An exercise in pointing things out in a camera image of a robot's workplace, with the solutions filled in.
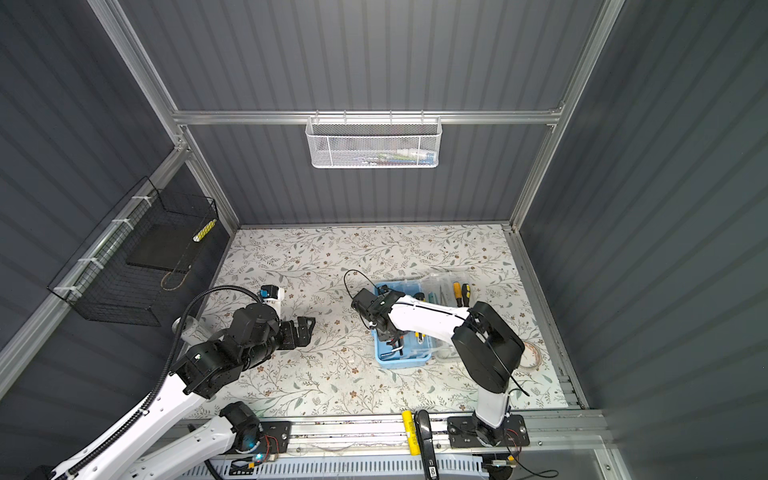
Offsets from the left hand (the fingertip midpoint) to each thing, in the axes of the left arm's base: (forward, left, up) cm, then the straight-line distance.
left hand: (301, 321), depth 74 cm
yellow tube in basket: (+26, +28, +8) cm, 39 cm away
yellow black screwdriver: (+9, -45, -6) cm, 47 cm away
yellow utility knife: (0, -31, -10) cm, 32 cm away
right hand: (+4, -25, -15) cm, 30 cm away
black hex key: (-1, -25, -16) cm, 30 cm away
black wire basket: (+5, +41, +14) cm, 44 cm away
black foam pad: (+19, +35, +9) cm, 41 cm away
